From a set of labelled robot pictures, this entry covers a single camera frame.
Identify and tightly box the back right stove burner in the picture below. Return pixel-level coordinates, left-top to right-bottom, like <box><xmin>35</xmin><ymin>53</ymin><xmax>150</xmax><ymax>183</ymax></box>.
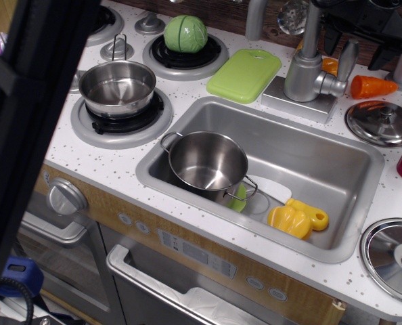
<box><xmin>142</xmin><ymin>35</ymin><xmax>229</xmax><ymax>81</ymax></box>

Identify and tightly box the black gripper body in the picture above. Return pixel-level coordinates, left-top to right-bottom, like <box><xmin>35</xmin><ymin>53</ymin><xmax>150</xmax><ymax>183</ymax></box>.
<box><xmin>317</xmin><ymin>1</ymin><xmax>402</xmax><ymax>46</ymax></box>

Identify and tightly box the silver oven knob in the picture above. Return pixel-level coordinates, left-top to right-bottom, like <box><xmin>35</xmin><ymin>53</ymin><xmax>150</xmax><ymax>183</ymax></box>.
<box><xmin>46</xmin><ymin>177</ymin><xmax>88</xmax><ymax>216</ymax></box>

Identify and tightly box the steel pot on burner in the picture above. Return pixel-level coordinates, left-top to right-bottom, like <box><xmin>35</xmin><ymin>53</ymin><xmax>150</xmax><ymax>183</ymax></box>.
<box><xmin>79</xmin><ymin>34</ymin><xmax>156</xmax><ymax>119</ymax></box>

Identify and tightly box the steel lid upper right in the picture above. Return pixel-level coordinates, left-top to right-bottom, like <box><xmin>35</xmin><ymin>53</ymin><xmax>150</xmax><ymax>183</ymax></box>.
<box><xmin>345</xmin><ymin>100</ymin><xmax>402</xmax><ymax>148</ymax></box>

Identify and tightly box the blue clamp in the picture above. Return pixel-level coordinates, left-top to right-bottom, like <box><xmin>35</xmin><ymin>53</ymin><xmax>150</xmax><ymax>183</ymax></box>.
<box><xmin>2</xmin><ymin>255</ymin><xmax>44</xmax><ymax>297</ymax></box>

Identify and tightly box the steel lid lower right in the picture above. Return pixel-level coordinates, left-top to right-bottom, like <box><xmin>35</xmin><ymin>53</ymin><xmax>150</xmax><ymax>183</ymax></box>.
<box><xmin>359</xmin><ymin>218</ymin><xmax>402</xmax><ymax>301</ymax></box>

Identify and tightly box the back left stove burner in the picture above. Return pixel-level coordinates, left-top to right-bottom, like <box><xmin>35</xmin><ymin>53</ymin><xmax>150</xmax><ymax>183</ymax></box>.
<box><xmin>85</xmin><ymin>5</ymin><xmax>124</xmax><ymax>47</ymax></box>

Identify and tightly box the front stove burner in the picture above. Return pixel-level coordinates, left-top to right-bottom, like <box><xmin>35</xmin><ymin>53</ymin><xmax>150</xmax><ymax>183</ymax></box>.
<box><xmin>70</xmin><ymin>89</ymin><xmax>173</xmax><ymax>150</ymax></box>

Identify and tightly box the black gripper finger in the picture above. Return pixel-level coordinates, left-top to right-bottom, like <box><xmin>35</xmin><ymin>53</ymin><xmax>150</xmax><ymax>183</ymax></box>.
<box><xmin>323</xmin><ymin>24</ymin><xmax>343</xmax><ymax>55</ymax></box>
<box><xmin>368</xmin><ymin>44</ymin><xmax>402</xmax><ymax>70</ymax></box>

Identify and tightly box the silver toy faucet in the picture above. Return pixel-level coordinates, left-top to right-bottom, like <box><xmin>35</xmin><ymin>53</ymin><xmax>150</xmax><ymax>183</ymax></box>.
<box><xmin>261</xmin><ymin>0</ymin><xmax>360</xmax><ymax>125</ymax></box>

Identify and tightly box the silver sink basin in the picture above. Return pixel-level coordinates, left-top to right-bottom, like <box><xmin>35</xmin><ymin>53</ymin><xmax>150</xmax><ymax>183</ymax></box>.
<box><xmin>135</xmin><ymin>95</ymin><xmax>386</xmax><ymax>264</ymax></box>

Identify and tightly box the green cutting board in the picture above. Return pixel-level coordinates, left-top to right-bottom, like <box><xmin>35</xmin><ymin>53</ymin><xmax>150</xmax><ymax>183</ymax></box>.
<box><xmin>206</xmin><ymin>49</ymin><xmax>282</xmax><ymax>104</ymax></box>

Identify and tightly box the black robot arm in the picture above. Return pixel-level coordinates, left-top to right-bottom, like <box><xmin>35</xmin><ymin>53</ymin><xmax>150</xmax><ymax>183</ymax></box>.
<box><xmin>312</xmin><ymin>1</ymin><xmax>402</xmax><ymax>70</ymax></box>

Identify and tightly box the stove burner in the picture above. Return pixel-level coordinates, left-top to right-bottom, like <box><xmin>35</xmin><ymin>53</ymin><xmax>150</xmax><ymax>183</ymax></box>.
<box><xmin>85</xmin><ymin>5</ymin><xmax>124</xmax><ymax>47</ymax></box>
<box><xmin>70</xmin><ymin>89</ymin><xmax>173</xmax><ymax>150</ymax></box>
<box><xmin>142</xmin><ymin>35</ymin><xmax>229</xmax><ymax>81</ymax></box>

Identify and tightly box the orange toy piece behind faucet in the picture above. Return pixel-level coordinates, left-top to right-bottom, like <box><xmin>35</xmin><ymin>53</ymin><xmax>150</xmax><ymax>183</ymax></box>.
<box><xmin>321</xmin><ymin>58</ymin><xmax>339</xmax><ymax>77</ymax></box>

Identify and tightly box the silver faucet lever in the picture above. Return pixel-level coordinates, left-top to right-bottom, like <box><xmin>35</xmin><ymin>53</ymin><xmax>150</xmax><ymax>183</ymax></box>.
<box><xmin>314</xmin><ymin>39</ymin><xmax>359</xmax><ymax>98</ymax></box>

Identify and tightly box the silver stove knob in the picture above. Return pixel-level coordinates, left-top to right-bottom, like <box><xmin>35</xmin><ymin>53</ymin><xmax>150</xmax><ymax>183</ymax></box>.
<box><xmin>135</xmin><ymin>13</ymin><xmax>165</xmax><ymax>35</ymax></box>
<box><xmin>100</xmin><ymin>37</ymin><xmax>134</xmax><ymax>61</ymax></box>
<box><xmin>69</xmin><ymin>70</ymin><xmax>86</xmax><ymax>94</ymax></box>

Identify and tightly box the steel pot in sink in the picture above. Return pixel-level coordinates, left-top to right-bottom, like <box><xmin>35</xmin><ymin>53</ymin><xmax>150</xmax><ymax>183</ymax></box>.
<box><xmin>160</xmin><ymin>131</ymin><xmax>259</xmax><ymax>206</ymax></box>

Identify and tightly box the silver dishwasher door handle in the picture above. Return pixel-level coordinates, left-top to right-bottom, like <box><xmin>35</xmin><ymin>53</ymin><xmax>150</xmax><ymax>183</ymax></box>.
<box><xmin>106</xmin><ymin>244</ymin><xmax>222</xmax><ymax>325</ymax></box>

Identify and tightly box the silver stove knob top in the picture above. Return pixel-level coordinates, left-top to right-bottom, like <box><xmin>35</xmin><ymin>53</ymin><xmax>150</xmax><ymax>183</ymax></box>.
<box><xmin>135</xmin><ymin>13</ymin><xmax>165</xmax><ymax>35</ymax></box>

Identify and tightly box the black foreground post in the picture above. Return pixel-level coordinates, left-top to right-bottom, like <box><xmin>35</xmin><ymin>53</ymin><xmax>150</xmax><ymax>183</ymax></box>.
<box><xmin>0</xmin><ymin>1</ymin><xmax>100</xmax><ymax>277</ymax></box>

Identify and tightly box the yellow toy bell pepper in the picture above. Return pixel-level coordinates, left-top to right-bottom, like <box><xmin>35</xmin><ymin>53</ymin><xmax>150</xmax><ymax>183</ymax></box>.
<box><xmin>267</xmin><ymin>206</ymin><xmax>313</xmax><ymax>240</ymax></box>

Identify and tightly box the silver oven door handle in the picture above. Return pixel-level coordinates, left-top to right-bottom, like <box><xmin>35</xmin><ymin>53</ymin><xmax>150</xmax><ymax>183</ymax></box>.
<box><xmin>21</xmin><ymin>212</ymin><xmax>87</xmax><ymax>244</ymax></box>

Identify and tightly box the silver stove knob left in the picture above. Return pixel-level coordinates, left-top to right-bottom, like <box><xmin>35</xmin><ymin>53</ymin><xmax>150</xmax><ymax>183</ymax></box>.
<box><xmin>69</xmin><ymin>70</ymin><xmax>86</xmax><ymax>94</ymax></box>

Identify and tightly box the yellow toy knife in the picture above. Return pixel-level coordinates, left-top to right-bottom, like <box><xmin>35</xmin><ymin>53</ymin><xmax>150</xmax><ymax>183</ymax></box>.
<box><xmin>248</xmin><ymin>175</ymin><xmax>330</xmax><ymax>231</ymax></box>

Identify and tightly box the grey pipe at back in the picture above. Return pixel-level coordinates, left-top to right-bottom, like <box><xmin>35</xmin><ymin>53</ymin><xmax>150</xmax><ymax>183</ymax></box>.
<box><xmin>245</xmin><ymin>0</ymin><xmax>268</xmax><ymax>41</ymax></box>

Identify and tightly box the steel lid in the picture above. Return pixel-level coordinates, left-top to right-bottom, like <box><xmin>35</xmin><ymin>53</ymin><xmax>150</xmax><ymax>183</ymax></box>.
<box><xmin>359</xmin><ymin>218</ymin><xmax>402</xmax><ymax>301</ymax></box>
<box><xmin>345</xmin><ymin>100</ymin><xmax>402</xmax><ymax>148</ymax></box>

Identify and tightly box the silver stove knob middle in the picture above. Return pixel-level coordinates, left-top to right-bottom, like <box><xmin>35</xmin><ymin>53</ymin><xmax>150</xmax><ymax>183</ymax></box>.
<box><xmin>100</xmin><ymin>37</ymin><xmax>134</xmax><ymax>61</ymax></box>

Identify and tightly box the silver slotted spoon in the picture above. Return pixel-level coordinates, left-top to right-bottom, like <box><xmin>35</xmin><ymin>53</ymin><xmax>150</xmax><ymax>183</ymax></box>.
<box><xmin>277</xmin><ymin>0</ymin><xmax>309</xmax><ymax>35</ymax></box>

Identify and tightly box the green toy plate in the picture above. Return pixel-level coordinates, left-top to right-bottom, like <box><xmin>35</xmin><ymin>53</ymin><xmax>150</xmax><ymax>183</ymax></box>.
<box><xmin>226</xmin><ymin>183</ymin><xmax>246</xmax><ymax>213</ymax></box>

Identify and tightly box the green toy cabbage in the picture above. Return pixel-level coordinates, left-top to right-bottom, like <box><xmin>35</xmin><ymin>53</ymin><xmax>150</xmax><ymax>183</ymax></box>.
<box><xmin>164</xmin><ymin>15</ymin><xmax>208</xmax><ymax>53</ymax></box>

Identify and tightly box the orange toy carrot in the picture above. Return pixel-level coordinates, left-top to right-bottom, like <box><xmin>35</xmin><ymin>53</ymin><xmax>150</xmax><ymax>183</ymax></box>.
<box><xmin>351</xmin><ymin>75</ymin><xmax>398</xmax><ymax>100</ymax></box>

